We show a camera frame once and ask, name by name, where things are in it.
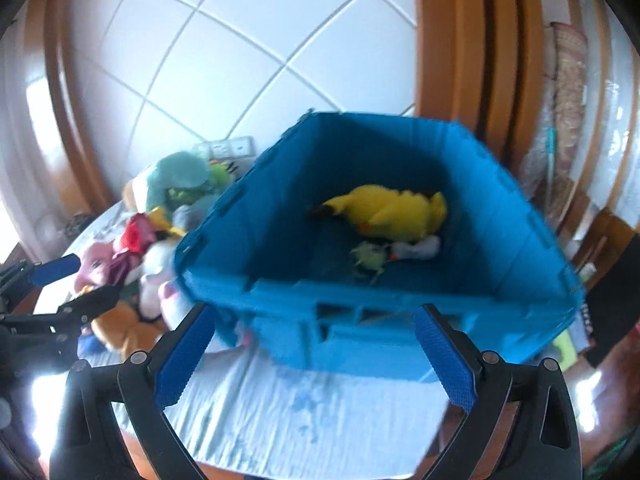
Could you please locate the orange wooden door frame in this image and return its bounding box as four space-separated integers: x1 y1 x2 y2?
416 0 544 172

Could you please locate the orange brown plush toy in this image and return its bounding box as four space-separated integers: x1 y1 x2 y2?
90 282 168 361

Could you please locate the teal green plush toy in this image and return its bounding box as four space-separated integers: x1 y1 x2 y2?
130 151 239 212

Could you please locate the small green plush toy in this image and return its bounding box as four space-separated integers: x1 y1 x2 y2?
349 242 390 282

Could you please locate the white plush toy in crate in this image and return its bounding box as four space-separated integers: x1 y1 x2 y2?
390 235 440 261

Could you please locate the red pink plush toy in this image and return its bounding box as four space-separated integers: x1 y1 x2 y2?
117 214 157 256

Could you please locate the white wall socket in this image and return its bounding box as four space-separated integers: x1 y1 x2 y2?
192 136 256 160

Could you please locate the blue plastic storage crate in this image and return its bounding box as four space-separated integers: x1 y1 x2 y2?
174 113 586 382

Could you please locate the yellow striped plush toy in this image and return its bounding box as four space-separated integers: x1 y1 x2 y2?
310 184 448 243

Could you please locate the pink printed plush toy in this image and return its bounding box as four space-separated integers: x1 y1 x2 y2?
74 242 137 292

